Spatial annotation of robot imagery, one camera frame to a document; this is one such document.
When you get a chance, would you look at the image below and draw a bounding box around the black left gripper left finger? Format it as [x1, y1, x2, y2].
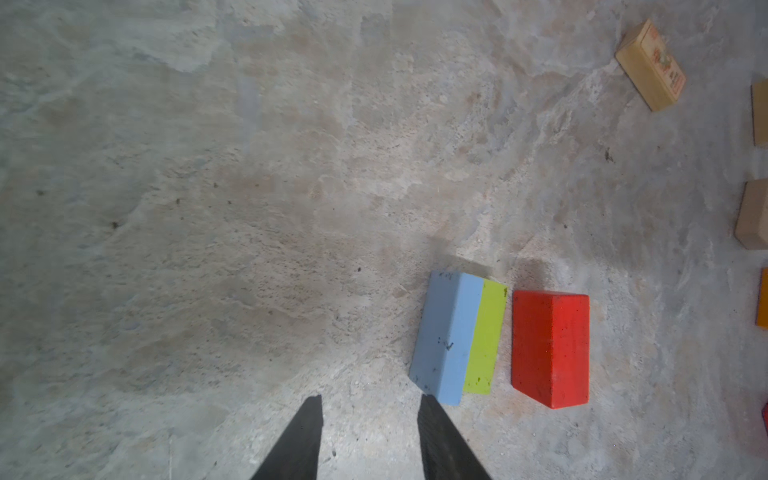
[251, 395, 323, 480]

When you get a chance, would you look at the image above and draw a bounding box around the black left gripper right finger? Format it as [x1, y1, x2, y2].
[417, 394, 491, 480]

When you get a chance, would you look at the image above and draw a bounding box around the light blue wood block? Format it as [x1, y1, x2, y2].
[409, 271, 484, 406]

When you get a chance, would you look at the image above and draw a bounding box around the lime green wood block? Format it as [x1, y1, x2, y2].
[463, 279, 508, 395]

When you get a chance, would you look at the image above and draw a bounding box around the red wood block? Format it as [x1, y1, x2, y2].
[511, 290, 590, 409]

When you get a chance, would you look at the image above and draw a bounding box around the grooved pale wood block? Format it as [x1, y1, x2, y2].
[751, 79, 768, 148]

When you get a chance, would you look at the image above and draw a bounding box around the yellow orange wood block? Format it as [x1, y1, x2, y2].
[756, 267, 768, 330]

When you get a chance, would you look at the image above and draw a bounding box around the plain beige wood block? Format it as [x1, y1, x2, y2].
[735, 178, 768, 250]

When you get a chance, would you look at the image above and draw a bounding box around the printed label wood block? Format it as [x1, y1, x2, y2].
[615, 19, 687, 112]

